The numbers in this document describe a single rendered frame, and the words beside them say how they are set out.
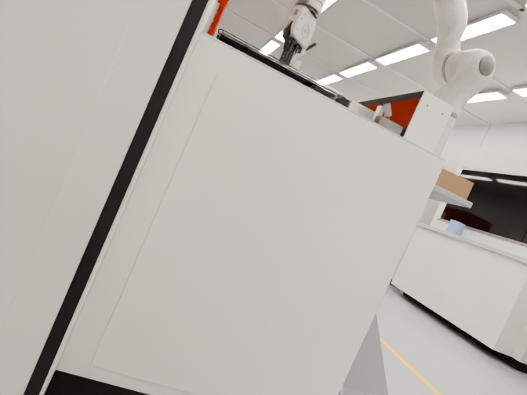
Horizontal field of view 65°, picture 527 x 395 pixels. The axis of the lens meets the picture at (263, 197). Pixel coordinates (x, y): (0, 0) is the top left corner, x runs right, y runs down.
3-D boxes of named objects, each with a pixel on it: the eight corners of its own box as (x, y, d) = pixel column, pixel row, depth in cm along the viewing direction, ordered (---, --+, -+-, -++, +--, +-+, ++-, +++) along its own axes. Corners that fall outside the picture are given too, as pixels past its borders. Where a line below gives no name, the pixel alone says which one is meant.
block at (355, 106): (347, 108, 116) (352, 99, 116) (343, 109, 119) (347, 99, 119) (371, 121, 118) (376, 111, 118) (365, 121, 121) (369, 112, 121)
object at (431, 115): (401, 143, 101) (425, 89, 100) (319, 140, 154) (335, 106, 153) (431, 158, 103) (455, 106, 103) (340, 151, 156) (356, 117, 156)
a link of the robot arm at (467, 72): (441, 121, 158) (467, 61, 156) (477, 123, 141) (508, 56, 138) (416, 107, 154) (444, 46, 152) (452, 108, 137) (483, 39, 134)
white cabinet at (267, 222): (39, 407, 84) (200, 31, 81) (105, 265, 177) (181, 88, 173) (310, 472, 101) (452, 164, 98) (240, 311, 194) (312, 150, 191)
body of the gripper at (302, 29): (310, 0, 122) (295, 35, 123) (324, 19, 131) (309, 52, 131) (290, -2, 127) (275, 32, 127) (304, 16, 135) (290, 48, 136)
